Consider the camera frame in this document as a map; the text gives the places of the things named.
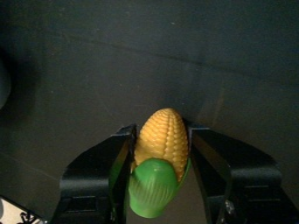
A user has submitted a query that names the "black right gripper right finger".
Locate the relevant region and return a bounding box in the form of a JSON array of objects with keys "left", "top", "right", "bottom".
[{"left": 182, "top": 118, "right": 299, "bottom": 224}]

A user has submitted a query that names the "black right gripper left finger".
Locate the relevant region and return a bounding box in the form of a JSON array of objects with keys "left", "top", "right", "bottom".
[{"left": 49, "top": 123, "right": 137, "bottom": 224}]

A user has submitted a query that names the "yellow toy corn green husk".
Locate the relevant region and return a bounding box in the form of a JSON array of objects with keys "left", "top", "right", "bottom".
[{"left": 126, "top": 108, "right": 192, "bottom": 219}]

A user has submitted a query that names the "dark round plate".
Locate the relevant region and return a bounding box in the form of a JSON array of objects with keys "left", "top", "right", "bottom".
[{"left": 0, "top": 57, "right": 12, "bottom": 110}]

